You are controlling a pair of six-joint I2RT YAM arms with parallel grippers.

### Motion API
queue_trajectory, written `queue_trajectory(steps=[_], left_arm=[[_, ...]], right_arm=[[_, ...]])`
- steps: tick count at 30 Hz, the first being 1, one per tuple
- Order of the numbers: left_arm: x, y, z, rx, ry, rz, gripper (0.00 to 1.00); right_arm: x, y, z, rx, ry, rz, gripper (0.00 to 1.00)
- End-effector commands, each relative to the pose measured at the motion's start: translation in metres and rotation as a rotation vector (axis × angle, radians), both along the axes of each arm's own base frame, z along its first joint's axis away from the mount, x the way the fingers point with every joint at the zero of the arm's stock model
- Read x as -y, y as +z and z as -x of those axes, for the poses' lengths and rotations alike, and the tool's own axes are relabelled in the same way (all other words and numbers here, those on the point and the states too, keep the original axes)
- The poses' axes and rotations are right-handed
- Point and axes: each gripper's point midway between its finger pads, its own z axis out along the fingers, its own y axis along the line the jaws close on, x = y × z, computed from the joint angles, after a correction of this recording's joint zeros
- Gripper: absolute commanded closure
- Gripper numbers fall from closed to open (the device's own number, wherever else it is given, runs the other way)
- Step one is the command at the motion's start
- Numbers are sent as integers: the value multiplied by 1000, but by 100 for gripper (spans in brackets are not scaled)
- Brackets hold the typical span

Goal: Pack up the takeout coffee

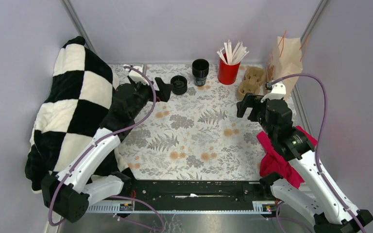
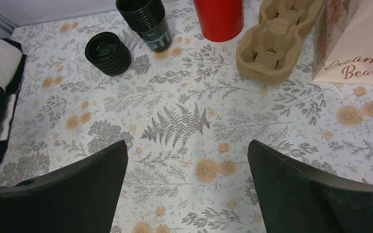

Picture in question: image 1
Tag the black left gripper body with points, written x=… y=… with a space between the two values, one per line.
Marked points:
x=144 y=92

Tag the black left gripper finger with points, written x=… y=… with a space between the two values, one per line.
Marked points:
x=165 y=95
x=162 y=86

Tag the brown cardboard cup carrier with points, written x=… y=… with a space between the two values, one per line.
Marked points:
x=254 y=78

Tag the crumpled magenta cloth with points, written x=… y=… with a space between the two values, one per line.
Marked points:
x=273 y=162

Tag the floral tablecloth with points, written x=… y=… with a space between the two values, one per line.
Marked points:
x=193 y=136

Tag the black white checkered blanket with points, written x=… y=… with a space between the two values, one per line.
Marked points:
x=80 y=97

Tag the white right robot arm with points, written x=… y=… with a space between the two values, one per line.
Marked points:
x=330 y=211

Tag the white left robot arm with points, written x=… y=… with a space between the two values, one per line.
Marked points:
x=68 y=192

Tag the red cup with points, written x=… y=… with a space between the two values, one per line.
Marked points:
x=227 y=74

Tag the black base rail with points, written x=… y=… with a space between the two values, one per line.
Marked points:
x=231 y=196

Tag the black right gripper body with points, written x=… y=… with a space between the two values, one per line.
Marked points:
x=257 y=111

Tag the tan paper bag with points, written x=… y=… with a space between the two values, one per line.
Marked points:
x=286 y=57

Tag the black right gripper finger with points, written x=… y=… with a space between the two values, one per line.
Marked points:
x=241 y=109
x=250 y=99

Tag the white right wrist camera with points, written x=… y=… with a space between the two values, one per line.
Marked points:
x=278 y=92

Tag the white wrapped straws bundle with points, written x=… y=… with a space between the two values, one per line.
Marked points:
x=232 y=55

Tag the stack of black cups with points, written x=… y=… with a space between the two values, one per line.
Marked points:
x=200 y=70

